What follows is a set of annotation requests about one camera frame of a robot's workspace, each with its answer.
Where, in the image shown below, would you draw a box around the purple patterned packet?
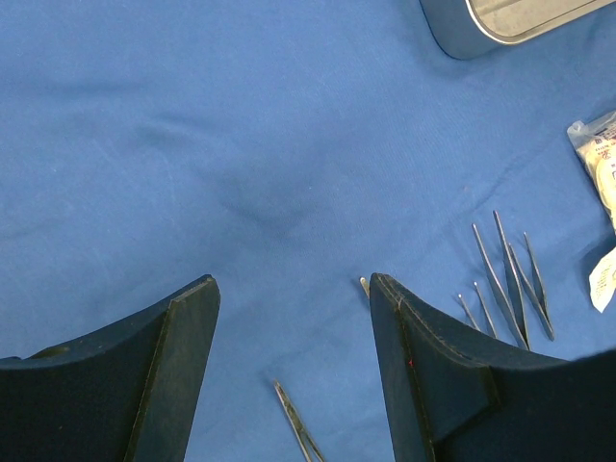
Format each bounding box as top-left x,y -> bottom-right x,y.
567,111 -> 615,228

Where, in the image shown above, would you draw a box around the silver metal tweezers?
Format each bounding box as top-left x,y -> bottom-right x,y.
507,232 -> 555,342

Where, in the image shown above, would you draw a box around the silver hemostat forceps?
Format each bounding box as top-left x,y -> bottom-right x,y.
273,379 -> 325,462

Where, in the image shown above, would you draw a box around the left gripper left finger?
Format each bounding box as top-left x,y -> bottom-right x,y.
1,275 -> 220,461

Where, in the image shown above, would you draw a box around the blue surgical drape cloth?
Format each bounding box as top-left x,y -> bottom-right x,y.
1,1 -> 615,461

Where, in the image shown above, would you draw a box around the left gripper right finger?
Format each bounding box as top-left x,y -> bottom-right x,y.
370,273 -> 615,461

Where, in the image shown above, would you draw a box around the silver scalpel handle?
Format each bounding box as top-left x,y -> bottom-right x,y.
359,276 -> 371,298

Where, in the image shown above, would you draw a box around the stainless steel instrument tray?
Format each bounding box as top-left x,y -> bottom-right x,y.
420,0 -> 613,61

